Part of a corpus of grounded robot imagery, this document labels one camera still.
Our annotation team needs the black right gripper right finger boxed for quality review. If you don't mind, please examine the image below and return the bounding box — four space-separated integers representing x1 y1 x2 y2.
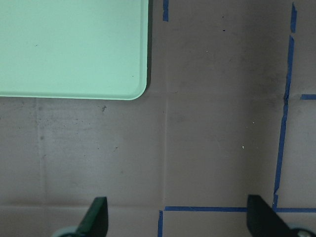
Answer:
246 195 307 237

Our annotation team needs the mint green tray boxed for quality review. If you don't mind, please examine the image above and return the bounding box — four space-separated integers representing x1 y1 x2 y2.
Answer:
0 0 150 100

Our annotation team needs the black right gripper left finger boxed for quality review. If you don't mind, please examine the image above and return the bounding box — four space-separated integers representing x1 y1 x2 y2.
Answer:
76 197 109 237

